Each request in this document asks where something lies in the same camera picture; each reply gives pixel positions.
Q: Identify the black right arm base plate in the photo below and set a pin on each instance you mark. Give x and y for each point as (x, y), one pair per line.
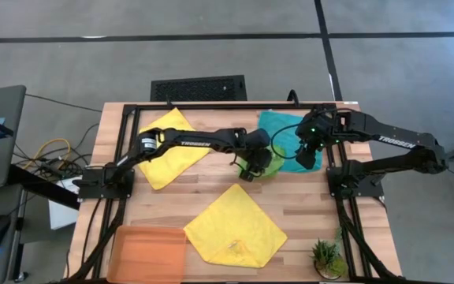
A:
(365, 189)

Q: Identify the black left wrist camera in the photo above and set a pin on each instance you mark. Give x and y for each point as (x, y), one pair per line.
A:
(247, 174)

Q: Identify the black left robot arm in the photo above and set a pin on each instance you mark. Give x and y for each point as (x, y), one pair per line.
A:
(195, 143)

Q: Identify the black desk beam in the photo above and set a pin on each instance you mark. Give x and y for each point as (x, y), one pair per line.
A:
(42, 189)

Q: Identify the orange plastic tray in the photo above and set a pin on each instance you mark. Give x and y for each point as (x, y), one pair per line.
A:
(148, 256)

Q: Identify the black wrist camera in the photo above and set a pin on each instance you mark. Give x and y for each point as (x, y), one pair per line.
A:
(306, 158)
(247, 174)

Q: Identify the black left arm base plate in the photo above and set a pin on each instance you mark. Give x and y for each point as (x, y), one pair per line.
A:
(93, 189)

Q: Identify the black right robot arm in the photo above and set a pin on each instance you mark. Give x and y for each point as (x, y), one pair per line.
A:
(396, 142)

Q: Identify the small yellow microfiber towel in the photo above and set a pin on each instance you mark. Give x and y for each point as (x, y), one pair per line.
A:
(172, 165)

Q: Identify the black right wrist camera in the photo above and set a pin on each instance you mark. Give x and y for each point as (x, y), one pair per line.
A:
(306, 158)

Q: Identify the black metal table frame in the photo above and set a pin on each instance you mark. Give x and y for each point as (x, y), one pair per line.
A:
(231, 105)

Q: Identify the green microfiber towel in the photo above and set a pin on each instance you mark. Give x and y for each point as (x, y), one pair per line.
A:
(276, 161)

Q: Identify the white paper sheet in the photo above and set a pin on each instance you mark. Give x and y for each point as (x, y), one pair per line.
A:
(61, 213)

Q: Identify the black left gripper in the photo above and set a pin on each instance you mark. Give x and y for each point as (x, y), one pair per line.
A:
(259, 161)

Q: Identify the teal microfiber towel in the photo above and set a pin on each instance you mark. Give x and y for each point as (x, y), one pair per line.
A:
(286, 134)

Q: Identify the large yellow microfiber towel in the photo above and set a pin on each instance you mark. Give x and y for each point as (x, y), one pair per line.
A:
(235, 229)

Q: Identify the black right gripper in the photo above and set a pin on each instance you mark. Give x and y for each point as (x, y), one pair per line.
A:
(317, 130)

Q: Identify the small potted green plant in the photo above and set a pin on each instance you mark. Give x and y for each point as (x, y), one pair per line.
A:
(327, 256)

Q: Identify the black perforated computer case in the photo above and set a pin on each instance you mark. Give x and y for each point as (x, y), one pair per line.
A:
(199, 88)

